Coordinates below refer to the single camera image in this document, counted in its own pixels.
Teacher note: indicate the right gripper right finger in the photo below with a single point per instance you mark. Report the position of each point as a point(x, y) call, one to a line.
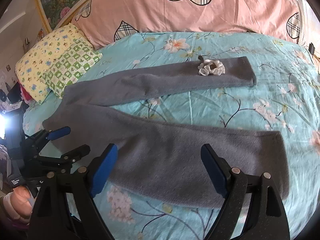
point(266, 217)

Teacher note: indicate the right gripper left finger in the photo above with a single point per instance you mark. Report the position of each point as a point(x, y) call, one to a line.
point(64, 207)

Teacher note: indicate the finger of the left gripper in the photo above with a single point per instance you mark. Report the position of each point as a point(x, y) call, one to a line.
point(58, 133)
point(65, 162)

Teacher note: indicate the grey fleece pants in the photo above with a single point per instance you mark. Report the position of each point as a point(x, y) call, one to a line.
point(158, 159)

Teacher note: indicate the left hand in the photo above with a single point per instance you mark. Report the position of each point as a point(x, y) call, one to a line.
point(16, 209)

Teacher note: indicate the green white checkered pillow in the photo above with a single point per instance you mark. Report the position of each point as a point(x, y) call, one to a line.
point(67, 69)

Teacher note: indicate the yellow cartoon pillow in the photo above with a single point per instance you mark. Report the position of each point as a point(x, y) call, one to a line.
point(41, 56)

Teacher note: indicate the pink heart-pattern duvet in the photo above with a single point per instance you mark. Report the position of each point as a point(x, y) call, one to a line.
point(106, 21)

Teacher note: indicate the white scrunchie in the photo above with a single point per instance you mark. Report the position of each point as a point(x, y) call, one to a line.
point(211, 67)

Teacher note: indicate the small black device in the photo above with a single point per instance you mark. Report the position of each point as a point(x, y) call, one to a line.
point(311, 49)

